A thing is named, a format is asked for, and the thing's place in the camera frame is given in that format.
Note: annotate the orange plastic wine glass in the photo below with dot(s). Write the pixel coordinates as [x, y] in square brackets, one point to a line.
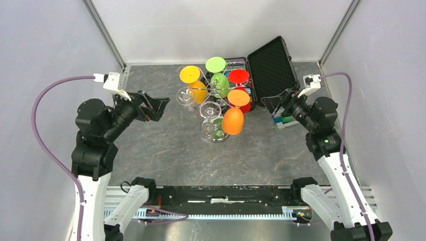
[233, 119]

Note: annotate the red plastic wine glass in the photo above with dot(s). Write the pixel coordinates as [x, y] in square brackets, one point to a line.
[238, 77]

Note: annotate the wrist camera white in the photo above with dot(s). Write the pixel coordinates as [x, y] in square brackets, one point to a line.
[111, 83]
[312, 83]

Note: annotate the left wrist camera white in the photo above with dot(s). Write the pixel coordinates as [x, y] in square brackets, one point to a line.
[111, 83]

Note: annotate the green plastic wine glass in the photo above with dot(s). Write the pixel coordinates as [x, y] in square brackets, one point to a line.
[217, 65]

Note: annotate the clear wine glass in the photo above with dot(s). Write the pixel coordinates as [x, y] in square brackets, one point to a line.
[186, 98]
[210, 111]

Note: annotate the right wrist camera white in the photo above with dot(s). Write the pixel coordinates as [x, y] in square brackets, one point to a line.
[312, 83]

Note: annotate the clear wine glass front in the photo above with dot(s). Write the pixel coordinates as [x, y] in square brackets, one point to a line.
[210, 111]

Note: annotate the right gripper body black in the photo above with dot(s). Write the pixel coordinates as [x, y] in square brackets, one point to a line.
[288, 97]

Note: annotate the toy block stack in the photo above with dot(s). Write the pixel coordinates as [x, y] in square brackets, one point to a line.
[284, 122]

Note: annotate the chrome wine glass rack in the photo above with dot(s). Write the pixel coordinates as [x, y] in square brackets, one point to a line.
[220, 135]

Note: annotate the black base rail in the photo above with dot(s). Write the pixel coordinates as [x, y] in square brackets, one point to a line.
[233, 202]

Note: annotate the yellow plastic wine glass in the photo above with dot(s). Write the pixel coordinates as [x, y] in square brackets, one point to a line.
[190, 75]

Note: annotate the black open tool case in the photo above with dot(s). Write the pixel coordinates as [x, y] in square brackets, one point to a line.
[270, 70]

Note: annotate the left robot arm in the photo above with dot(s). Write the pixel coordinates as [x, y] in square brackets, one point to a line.
[93, 160]

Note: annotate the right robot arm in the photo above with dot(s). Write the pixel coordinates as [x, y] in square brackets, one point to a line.
[350, 216]

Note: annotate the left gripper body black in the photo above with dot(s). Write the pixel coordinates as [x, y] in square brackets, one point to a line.
[143, 111]

